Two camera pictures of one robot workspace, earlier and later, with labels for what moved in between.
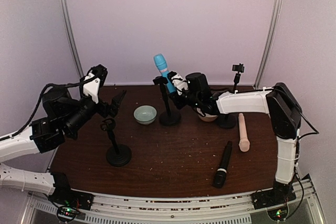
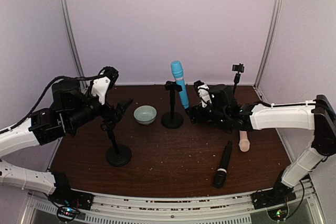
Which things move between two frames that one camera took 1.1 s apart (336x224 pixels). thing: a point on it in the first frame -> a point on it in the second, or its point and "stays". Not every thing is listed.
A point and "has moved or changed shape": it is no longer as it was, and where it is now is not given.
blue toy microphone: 160,61 -> 178,73
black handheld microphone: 220,177 stays
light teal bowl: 145,115 stays
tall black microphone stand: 168,117 has moved or changed shape
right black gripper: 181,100 -> 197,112
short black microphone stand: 119,155 stays
